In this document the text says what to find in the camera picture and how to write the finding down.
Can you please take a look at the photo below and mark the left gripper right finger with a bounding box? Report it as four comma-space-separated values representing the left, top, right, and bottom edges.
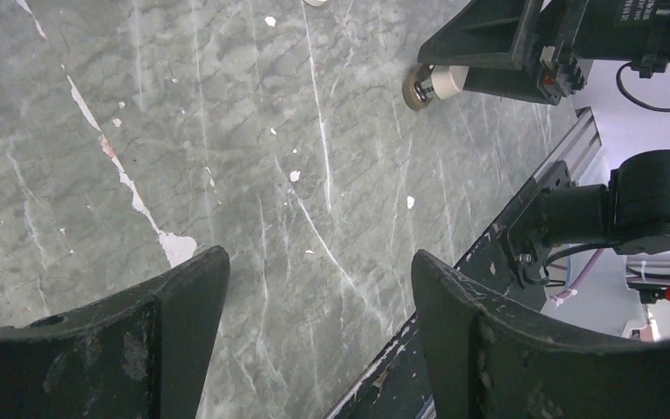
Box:
410, 250, 670, 419

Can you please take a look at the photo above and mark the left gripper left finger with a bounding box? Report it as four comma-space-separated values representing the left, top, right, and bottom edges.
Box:
0, 246, 230, 418

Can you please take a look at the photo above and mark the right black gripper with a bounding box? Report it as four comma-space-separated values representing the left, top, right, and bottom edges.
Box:
417, 0, 670, 107

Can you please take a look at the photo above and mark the light blue small case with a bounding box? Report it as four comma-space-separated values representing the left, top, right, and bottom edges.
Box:
402, 64, 469, 111

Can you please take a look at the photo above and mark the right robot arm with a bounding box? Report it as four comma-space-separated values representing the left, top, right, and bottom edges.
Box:
403, 1, 670, 286

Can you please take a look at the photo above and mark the aluminium rail frame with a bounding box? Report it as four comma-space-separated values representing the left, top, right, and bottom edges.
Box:
533, 106, 602, 182

